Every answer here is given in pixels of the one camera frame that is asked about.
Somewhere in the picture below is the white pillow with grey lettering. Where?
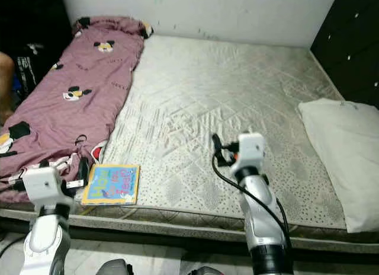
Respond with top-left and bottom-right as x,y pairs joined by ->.
298,98 -> 379,234

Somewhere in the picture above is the black bag white print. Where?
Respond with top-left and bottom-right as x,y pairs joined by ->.
15,43 -> 40,102

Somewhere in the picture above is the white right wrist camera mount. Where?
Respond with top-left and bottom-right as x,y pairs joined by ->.
231,133 -> 266,175

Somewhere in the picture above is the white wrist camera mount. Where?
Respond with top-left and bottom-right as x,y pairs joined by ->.
24,167 -> 75,208
231,133 -> 266,175

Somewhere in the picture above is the grey robot right leg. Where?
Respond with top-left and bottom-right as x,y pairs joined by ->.
187,266 -> 223,275

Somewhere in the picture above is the grey bed base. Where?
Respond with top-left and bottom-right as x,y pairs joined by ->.
0,207 -> 379,256

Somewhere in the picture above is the pink cartoon print blanket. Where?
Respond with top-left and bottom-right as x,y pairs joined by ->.
0,16 -> 154,204

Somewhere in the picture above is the grey quilted mattress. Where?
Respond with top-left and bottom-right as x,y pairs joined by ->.
89,35 -> 379,241

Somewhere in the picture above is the blue yellow children's book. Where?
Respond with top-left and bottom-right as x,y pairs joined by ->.
81,164 -> 142,206

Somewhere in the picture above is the grey robot leg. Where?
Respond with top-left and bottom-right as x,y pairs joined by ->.
95,259 -> 134,275
187,266 -> 223,275

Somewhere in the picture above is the person in black clothes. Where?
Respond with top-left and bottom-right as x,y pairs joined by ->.
0,52 -> 16,125

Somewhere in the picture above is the black tufted headboard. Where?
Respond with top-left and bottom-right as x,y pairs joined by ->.
310,0 -> 379,110

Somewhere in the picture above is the grey robot left leg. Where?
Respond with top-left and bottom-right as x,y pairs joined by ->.
95,259 -> 134,275

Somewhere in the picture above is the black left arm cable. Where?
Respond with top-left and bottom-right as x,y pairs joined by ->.
0,178 -> 31,259

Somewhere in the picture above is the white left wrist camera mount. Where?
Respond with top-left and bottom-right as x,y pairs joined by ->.
24,167 -> 75,208

